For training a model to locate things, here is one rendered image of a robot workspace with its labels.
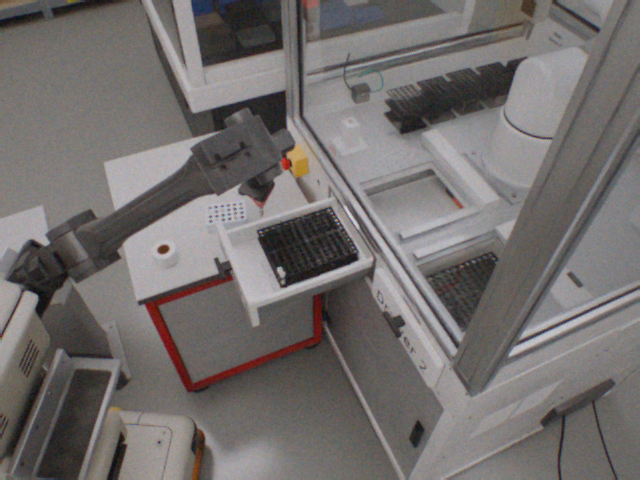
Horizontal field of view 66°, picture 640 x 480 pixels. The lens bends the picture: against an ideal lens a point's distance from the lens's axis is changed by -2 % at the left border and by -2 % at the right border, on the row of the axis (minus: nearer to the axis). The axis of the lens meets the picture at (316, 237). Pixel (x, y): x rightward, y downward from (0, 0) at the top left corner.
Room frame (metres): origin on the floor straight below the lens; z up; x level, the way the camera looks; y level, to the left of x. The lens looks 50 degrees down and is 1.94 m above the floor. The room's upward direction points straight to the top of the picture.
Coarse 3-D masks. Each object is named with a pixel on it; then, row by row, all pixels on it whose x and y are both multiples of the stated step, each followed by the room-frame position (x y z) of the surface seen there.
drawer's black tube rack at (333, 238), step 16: (288, 224) 0.91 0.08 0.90; (304, 224) 0.91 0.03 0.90; (320, 224) 0.91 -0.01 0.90; (336, 224) 0.94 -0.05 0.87; (272, 240) 0.87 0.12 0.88; (288, 240) 0.88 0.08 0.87; (304, 240) 0.85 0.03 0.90; (320, 240) 0.86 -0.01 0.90; (336, 240) 0.85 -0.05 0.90; (272, 256) 0.83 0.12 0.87; (288, 256) 0.82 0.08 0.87; (304, 256) 0.80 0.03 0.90; (320, 256) 0.80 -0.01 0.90; (336, 256) 0.82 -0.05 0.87; (352, 256) 0.82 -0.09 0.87; (288, 272) 0.75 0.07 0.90; (304, 272) 0.77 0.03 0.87; (320, 272) 0.77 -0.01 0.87
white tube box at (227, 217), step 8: (240, 200) 1.10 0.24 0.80; (208, 208) 1.07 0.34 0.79; (216, 208) 1.08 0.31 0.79; (224, 208) 1.07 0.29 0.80; (232, 208) 1.07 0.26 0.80; (240, 208) 1.07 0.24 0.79; (208, 216) 1.03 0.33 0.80; (216, 216) 1.04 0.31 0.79; (224, 216) 1.03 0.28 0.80; (232, 216) 1.03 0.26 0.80; (240, 216) 1.03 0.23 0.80; (208, 224) 1.00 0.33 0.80; (224, 224) 1.01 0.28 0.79; (232, 224) 1.01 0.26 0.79; (240, 224) 1.02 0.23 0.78; (208, 232) 1.00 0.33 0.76
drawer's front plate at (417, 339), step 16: (384, 272) 0.73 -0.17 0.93; (384, 288) 0.69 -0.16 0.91; (384, 304) 0.68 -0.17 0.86; (400, 304) 0.64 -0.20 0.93; (416, 320) 0.59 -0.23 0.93; (416, 336) 0.56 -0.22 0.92; (416, 352) 0.54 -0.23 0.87; (432, 352) 0.51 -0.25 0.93; (432, 368) 0.49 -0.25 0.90; (432, 384) 0.48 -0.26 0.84
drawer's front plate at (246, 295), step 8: (216, 224) 0.89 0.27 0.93; (224, 232) 0.86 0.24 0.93; (224, 240) 0.83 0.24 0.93; (224, 248) 0.82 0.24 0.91; (232, 248) 0.81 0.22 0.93; (224, 256) 0.85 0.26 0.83; (232, 256) 0.78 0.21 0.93; (232, 264) 0.76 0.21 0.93; (240, 272) 0.73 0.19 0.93; (240, 280) 0.71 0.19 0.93; (240, 288) 0.70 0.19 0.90; (248, 288) 0.68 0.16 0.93; (240, 296) 0.73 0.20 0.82; (248, 296) 0.66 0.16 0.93; (248, 304) 0.64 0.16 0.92; (248, 312) 0.67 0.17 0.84; (256, 312) 0.64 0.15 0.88; (256, 320) 0.64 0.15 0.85
